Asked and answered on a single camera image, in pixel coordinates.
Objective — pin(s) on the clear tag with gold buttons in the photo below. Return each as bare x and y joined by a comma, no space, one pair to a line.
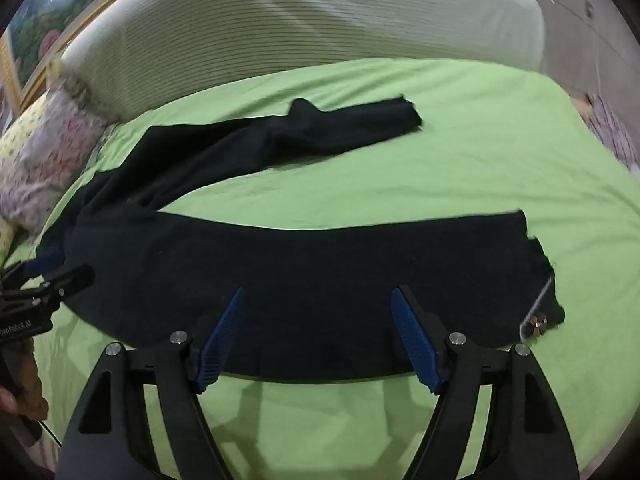
537,324

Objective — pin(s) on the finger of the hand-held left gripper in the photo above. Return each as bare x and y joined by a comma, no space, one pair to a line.
70,280
35,267

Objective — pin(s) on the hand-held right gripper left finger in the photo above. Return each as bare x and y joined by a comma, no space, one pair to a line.
222,335

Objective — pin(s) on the gold framed painting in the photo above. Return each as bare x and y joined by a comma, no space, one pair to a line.
45,25

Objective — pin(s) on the black pants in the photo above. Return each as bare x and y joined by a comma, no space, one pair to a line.
300,280

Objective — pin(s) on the green bed sheet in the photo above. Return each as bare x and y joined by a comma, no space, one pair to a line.
400,185

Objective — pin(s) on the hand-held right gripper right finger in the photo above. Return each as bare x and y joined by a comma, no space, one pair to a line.
415,340

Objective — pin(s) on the pink striped cloth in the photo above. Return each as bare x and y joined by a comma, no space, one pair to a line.
612,130

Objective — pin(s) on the person's left hand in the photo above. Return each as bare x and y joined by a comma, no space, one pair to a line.
25,375

